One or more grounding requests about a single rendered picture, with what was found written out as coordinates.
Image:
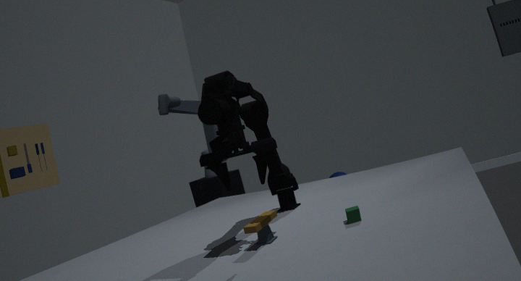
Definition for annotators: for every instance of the tan bar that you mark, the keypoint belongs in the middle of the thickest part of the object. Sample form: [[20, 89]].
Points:
[[257, 224]]

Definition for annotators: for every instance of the green cube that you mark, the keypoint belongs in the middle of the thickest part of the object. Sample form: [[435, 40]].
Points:
[[353, 214]]

